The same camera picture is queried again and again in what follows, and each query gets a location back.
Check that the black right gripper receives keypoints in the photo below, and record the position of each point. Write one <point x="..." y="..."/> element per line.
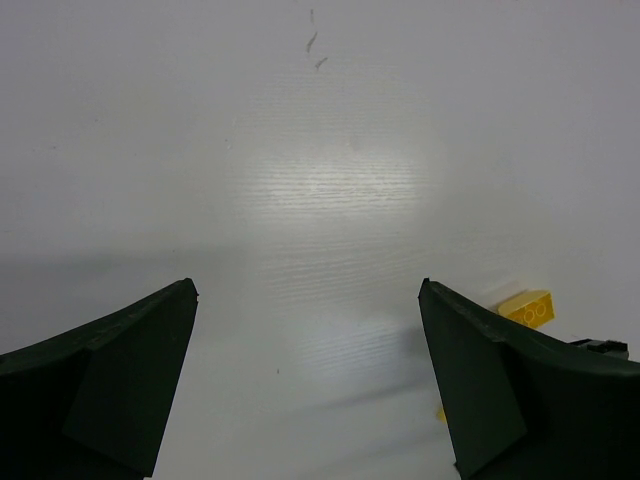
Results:
<point x="612" y="348"/>

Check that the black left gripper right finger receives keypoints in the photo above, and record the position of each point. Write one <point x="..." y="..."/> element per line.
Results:
<point x="520" y="404"/>

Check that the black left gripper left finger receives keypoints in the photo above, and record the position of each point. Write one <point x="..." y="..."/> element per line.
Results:
<point x="94" y="402"/>

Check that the yellow long lego plate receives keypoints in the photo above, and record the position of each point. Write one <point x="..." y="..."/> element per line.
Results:
<point x="441" y="415"/>

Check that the yellow square lego brick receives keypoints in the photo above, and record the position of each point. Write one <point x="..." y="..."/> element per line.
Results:
<point x="532" y="308"/>

